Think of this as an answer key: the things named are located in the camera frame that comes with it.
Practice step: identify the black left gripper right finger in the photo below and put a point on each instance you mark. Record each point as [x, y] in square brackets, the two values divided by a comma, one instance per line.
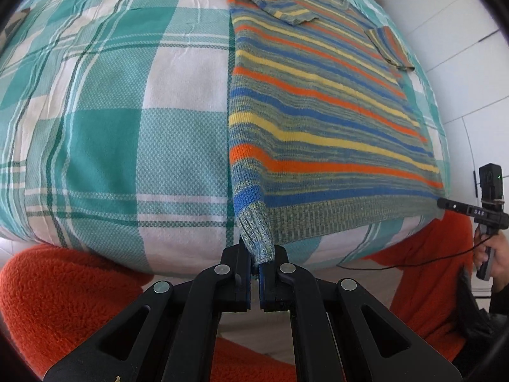
[341, 332]

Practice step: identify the orange fleece trousers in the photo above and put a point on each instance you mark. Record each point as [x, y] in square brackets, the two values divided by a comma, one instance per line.
[53, 299]

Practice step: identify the person's right hand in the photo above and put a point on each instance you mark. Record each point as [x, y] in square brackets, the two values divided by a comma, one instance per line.
[496, 249]

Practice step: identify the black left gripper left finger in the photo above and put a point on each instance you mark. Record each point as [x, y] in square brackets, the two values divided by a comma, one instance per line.
[169, 333]

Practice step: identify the white wardrobe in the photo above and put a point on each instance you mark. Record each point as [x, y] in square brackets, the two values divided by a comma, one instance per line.
[465, 56]

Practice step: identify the teal white plaid bedspread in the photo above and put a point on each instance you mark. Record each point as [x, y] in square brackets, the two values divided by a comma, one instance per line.
[115, 134]

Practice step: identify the colourful striped knit sweater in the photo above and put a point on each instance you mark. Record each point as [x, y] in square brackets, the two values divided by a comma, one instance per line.
[323, 134]

